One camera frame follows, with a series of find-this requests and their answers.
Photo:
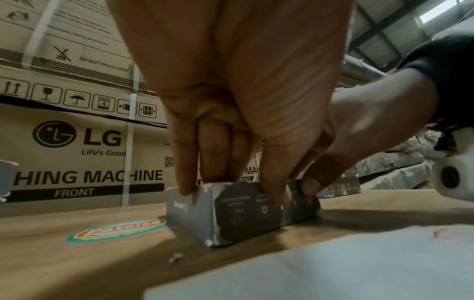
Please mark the person's left hand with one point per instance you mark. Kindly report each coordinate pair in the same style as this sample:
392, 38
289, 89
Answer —
240, 58

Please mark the black stretch wrap band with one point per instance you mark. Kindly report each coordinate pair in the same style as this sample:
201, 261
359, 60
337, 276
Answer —
37, 106

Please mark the black wristband with marker tags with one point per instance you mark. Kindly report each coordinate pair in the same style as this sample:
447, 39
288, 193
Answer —
451, 73

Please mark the small white paper scrap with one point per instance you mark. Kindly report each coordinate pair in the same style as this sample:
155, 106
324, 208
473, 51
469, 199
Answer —
176, 257

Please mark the stack of large printed cartons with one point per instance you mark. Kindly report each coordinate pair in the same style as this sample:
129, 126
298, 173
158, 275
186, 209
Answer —
74, 152

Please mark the group of yellow boxes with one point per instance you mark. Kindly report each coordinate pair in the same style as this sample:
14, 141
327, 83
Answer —
7, 181

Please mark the person's right hand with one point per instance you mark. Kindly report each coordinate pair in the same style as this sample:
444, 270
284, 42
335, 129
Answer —
377, 117

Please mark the round green red sticker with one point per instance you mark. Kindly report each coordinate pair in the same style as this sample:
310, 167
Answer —
118, 230

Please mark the plastic wrapped cardboard stack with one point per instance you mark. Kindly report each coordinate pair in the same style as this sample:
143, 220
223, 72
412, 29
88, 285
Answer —
400, 167

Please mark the sheet of red-bordered labels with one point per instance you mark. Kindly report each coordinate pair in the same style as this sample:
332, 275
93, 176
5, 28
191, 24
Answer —
333, 269

